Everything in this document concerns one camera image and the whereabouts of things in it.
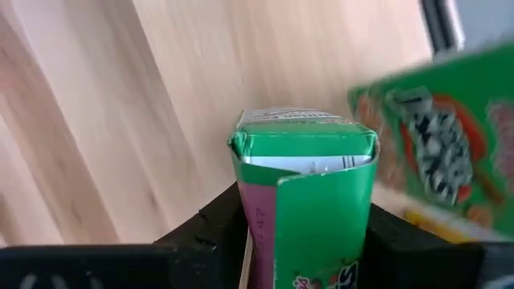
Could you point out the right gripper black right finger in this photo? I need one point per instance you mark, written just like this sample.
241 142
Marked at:
421 265

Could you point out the green mini cereal box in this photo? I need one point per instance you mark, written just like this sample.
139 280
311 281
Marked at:
317 225
454 132

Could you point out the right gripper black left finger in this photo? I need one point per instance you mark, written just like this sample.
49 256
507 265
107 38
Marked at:
188 261

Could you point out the black aluminium table frame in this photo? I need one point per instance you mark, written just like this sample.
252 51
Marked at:
439 24

